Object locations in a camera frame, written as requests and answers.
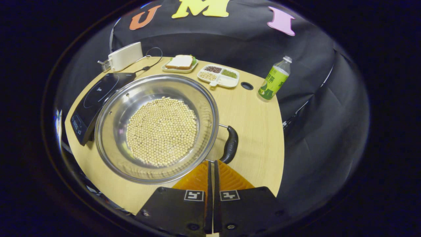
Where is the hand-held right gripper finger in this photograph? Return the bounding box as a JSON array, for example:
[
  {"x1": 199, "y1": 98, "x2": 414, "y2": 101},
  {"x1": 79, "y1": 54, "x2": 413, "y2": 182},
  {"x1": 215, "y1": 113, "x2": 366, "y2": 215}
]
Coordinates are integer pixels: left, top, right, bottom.
[
  {"x1": 133, "y1": 160, "x2": 213, "y2": 237},
  {"x1": 213, "y1": 160, "x2": 291, "y2": 237}
]

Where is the stainless steel pot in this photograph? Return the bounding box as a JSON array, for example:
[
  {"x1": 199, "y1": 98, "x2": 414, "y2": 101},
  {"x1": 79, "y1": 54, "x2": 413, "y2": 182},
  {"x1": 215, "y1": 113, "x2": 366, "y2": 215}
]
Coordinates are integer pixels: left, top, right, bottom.
[{"x1": 95, "y1": 74, "x2": 239, "y2": 185}]

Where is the black induction cooktop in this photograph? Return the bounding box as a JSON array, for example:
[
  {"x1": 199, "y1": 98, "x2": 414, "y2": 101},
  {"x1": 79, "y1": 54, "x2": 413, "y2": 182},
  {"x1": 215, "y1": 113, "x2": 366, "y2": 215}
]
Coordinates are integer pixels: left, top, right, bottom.
[{"x1": 70, "y1": 72, "x2": 137, "y2": 146}]

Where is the pile of soybeans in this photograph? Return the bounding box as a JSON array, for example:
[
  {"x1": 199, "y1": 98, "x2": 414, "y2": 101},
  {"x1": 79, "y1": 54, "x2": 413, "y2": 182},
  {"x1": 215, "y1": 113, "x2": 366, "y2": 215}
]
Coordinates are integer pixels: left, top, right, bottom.
[{"x1": 126, "y1": 96, "x2": 198, "y2": 168}]

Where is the white divided dish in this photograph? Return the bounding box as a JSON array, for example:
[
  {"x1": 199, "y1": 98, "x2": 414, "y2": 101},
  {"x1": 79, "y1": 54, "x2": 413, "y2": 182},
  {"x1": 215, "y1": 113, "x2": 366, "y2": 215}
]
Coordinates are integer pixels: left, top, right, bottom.
[{"x1": 197, "y1": 65, "x2": 240, "y2": 89}]

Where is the small heap of yellow beans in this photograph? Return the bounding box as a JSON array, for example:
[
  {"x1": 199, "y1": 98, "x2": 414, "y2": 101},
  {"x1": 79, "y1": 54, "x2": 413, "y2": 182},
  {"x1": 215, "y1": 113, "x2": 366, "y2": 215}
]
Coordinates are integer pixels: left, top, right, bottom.
[{"x1": 198, "y1": 72, "x2": 218, "y2": 82}]

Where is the green label drink bottle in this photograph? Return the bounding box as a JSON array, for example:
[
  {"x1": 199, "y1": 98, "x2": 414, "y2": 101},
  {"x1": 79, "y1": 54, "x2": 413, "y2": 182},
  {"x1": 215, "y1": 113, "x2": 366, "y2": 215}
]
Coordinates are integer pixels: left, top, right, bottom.
[{"x1": 258, "y1": 55, "x2": 293, "y2": 101}]

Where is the pale green sandwich plate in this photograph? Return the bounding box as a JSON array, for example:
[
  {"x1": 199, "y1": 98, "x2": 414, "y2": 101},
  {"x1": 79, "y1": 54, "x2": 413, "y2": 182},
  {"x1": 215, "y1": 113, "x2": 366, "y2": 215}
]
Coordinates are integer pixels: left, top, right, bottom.
[{"x1": 161, "y1": 56, "x2": 199, "y2": 74}]

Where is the sandwich with lettuce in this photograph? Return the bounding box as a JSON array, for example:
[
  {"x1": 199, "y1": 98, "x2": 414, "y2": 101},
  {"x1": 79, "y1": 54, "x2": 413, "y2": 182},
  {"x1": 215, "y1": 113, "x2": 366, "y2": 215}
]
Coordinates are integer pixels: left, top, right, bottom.
[{"x1": 165, "y1": 55, "x2": 197, "y2": 70}]

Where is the white toaster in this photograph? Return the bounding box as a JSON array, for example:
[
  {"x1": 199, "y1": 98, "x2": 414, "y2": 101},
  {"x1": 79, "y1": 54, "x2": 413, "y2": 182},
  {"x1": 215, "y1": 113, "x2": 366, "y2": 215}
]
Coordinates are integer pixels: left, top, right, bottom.
[{"x1": 108, "y1": 42, "x2": 144, "y2": 72}]

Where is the black power cable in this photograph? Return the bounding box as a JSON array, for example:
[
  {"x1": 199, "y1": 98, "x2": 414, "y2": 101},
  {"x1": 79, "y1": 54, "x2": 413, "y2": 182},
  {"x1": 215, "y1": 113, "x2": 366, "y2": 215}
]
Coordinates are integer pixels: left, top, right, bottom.
[{"x1": 133, "y1": 47, "x2": 163, "y2": 74}]

